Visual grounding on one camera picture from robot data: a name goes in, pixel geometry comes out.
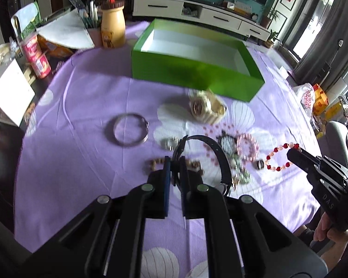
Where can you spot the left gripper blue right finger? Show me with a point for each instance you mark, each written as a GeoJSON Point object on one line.
{"type": "Point", "coordinates": [188, 182]}

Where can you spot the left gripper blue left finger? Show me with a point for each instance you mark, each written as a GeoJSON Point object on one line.
{"type": "Point", "coordinates": [159, 197]}

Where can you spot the black wrist watch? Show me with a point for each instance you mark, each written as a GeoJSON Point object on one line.
{"type": "Point", "coordinates": [211, 164]}

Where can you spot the cream white wrist watch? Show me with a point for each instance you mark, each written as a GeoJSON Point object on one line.
{"type": "Point", "coordinates": [206, 107]}

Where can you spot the person's right hand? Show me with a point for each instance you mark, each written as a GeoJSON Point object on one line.
{"type": "Point", "coordinates": [325, 229]}

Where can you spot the yellow packaging box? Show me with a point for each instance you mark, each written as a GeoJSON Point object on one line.
{"type": "Point", "coordinates": [321, 105]}

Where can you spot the purple floral tablecloth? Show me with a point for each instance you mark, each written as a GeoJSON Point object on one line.
{"type": "Point", "coordinates": [68, 158]}

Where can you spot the red white plastic bag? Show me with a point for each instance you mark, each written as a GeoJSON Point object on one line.
{"type": "Point", "coordinates": [306, 95]}

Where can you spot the grey curtain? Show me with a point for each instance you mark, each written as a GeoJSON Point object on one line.
{"type": "Point", "coordinates": [328, 55]}

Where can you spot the green cardboard box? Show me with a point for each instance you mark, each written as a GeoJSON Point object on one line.
{"type": "Point", "coordinates": [194, 57]}

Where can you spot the small potted plant on floor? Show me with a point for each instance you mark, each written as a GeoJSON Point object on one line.
{"type": "Point", "coordinates": [272, 38]}

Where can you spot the yellow bear bottle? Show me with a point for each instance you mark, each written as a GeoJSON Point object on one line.
{"type": "Point", "coordinates": [113, 25]}

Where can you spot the red yogurt cup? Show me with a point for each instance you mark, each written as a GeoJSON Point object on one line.
{"type": "Point", "coordinates": [31, 48]}
{"type": "Point", "coordinates": [41, 66]}

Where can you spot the white cardboard box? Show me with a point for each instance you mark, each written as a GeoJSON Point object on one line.
{"type": "Point", "coordinates": [15, 94]}

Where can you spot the white TV cabinet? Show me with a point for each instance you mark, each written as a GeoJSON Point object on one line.
{"type": "Point", "coordinates": [199, 13]}

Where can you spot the small alarm clock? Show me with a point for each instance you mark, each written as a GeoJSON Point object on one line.
{"type": "Point", "coordinates": [254, 17]}

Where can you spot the white paper sheet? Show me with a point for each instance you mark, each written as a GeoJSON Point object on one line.
{"type": "Point", "coordinates": [68, 31]}

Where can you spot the potted plant by cabinet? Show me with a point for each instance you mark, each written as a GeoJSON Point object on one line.
{"type": "Point", "coordinates": [269, 14]}

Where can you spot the grey remote control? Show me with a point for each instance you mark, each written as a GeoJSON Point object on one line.
{"type": "Point", "coordinates": [80, 6]}

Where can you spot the green white snack bag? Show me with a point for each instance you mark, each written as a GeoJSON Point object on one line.
{"type": "Point", "coordinates": [26, 20]}

